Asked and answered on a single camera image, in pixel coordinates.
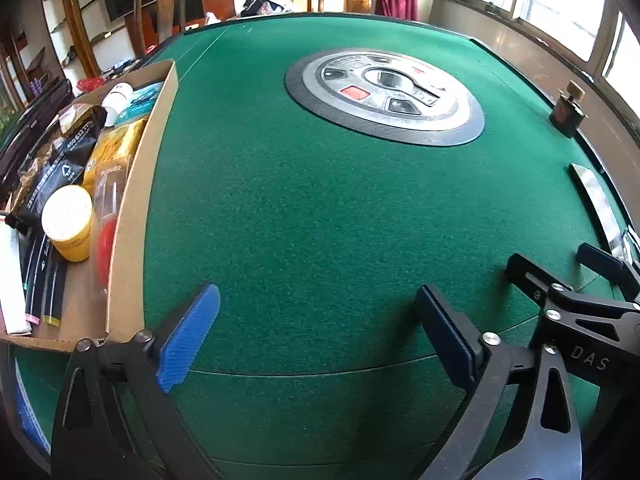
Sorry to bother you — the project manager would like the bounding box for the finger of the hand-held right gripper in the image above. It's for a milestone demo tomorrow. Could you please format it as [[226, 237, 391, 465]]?
[[504, 252, 576, 311], [576, 241, 640, 306]]

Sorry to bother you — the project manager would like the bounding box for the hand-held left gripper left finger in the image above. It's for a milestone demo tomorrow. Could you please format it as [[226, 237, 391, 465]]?
[[50, 282, 223, 480]]

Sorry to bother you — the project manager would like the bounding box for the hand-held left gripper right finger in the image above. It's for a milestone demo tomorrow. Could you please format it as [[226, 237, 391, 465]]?
[[414, 284, 584, 480]]

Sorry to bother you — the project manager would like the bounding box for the cardboard box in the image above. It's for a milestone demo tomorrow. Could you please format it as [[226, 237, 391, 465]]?
[[0, 59, 180, 356]]

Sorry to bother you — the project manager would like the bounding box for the black silver patterned packet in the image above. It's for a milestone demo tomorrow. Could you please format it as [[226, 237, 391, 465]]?
[[59, 102, 108, 161], [12, 145, 97, 233]]

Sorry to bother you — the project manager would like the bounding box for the teal tissue pack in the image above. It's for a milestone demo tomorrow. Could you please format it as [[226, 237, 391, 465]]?
[[115, 81, 167, 122]]

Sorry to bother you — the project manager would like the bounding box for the white bottle with red label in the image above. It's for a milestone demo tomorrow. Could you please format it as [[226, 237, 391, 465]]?
[[101, 84, 135, 126]]

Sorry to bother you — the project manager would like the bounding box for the black sachet with yellow tip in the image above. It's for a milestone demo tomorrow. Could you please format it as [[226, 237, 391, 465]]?
[[42, 255, 70, 326]]

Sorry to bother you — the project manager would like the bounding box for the dark bottle with cork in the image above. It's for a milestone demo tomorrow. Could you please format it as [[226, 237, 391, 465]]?
[[548, 80, 587, 138]]

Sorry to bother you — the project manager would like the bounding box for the clear packet with red item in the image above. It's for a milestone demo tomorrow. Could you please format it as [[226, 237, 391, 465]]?
[[92, 155, 133, 286]]

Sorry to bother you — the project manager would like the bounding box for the yellow canister with white lid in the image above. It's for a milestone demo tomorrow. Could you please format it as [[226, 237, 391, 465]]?
[[41, 185, 95, 262]]

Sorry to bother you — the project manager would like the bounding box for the black sachet with pink tip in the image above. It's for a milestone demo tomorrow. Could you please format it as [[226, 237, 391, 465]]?
[[21, 232, 47, 323]]

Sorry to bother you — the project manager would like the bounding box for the round table control panel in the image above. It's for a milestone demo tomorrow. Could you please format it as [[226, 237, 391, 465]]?
[[284, 46, 486, 148]]

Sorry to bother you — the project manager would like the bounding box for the long white box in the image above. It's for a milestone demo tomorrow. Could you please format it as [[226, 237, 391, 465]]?
[[0, 222, 32, 336]]

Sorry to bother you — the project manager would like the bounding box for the yellow bag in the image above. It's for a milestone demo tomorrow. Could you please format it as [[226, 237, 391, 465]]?
[[82, 117, 148, 196]]

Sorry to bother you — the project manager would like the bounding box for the wooden display shelf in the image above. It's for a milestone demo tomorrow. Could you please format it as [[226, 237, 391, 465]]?
[[0, 0, 126, 106]]

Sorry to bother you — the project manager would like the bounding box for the wooden armchair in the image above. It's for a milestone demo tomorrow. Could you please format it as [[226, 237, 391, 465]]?
[[127, 0, 195, 61]]

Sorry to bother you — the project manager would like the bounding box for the pile of bags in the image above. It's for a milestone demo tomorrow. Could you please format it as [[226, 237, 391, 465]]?
[[240, 0, 296, 18]]

